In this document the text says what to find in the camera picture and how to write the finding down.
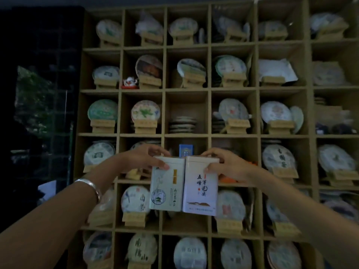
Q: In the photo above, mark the small blue box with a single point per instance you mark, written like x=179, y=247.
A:
x=186, y=150

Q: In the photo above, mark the green leafy plant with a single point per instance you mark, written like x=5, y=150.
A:
x=32, y=100

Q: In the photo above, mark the person's left thumb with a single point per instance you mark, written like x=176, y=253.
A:
x=161, y=165

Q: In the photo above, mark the person's left hand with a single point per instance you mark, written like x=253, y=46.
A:
x=137, y=161

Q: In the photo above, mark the white paper packet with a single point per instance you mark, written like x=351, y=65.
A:
x=276, y=68

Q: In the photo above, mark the person's right forearm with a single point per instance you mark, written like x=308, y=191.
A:
x=308, y=218

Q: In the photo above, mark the black lattice frame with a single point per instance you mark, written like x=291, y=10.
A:
x=42, y=39

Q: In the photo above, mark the set of wooden display stands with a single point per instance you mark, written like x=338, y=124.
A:
x=102, y=126

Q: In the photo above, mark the red and white figurine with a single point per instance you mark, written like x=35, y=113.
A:
x=130, y=82

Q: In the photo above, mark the pale green tea tin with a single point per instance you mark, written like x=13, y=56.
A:
x=167, y=190

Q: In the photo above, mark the flat stack of tea cakes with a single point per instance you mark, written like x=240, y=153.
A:
x=182, y=125

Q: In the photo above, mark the orange packet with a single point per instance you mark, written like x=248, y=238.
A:
x=228, y=180

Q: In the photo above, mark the white tea tin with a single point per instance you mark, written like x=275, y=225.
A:
x=200, y=190

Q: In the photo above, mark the person's right thumb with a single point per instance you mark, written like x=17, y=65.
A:
x=214, y=166

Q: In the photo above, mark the display of wrapped tea cakes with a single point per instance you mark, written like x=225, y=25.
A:
x=103, y=109

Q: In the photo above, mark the wooden cubby shelf unit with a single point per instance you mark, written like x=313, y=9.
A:
x=163, y=81

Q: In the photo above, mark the person's right hand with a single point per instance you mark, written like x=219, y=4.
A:
x=234, y=168

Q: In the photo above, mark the person's left forearm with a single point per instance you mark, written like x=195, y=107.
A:
x=56, y=218

